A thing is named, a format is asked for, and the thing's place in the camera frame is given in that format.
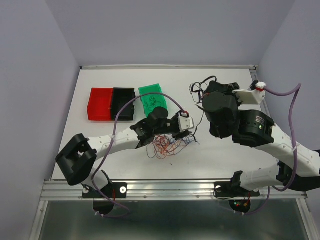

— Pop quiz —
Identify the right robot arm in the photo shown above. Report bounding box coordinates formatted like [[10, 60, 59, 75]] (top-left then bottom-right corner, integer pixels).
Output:
[[201, 80, 320, 196]]

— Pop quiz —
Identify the red plastic bin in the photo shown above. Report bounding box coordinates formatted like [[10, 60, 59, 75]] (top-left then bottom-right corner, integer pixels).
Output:
[[87, 88, 114, 122]]

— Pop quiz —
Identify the aluminium right rail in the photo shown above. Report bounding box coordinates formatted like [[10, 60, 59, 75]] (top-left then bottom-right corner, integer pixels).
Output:
[[249, 69, 292, 179]]

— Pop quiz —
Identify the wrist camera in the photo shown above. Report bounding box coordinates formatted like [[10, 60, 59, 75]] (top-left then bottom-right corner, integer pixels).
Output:
[[177, 112, 195, 133], [232, 81, 267, 105]]

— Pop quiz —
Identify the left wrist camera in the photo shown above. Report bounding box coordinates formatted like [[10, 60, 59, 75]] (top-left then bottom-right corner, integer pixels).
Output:
[[177, 112, 195, 133]]

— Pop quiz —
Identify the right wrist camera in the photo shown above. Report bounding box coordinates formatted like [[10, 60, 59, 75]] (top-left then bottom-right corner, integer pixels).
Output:
[[232, 81, 267, 105]]

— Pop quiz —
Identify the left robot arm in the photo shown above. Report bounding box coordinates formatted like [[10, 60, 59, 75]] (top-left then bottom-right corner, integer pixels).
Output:
[[55, 107, 194, 197]]

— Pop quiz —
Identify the black cable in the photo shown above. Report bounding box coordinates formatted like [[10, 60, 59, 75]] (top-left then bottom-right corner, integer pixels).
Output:
[[188, 75, 218, 137]]

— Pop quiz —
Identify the aluminium front rail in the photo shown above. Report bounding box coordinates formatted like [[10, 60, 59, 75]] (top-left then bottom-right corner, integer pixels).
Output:
[[39, 177, 308, 201]]

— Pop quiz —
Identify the aluminium back rail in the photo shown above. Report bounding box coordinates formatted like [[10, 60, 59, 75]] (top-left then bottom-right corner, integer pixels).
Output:
[[80, 64, 258, 70]]

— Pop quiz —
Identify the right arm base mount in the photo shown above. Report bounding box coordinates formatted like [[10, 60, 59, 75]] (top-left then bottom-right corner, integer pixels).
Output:
[[213, 181, 260, 199]]

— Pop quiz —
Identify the green plastic bin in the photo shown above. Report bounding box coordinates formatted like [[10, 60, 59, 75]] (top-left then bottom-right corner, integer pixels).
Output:
[[138, 83, 167, 117]]

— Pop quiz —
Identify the black plastic bin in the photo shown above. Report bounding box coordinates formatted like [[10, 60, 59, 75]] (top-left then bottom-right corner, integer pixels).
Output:
[[110, 87, 136, 121]]

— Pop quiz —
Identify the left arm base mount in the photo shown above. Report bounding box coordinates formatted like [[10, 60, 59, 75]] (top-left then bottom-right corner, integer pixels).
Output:
[[82, 182, 128, 200]]

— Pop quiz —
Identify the aluminium rail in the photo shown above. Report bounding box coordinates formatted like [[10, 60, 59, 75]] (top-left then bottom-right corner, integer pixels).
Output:
[[80, 64, 258, 70], [39, 177, 308, 201], [249, 69, 292, 179]]

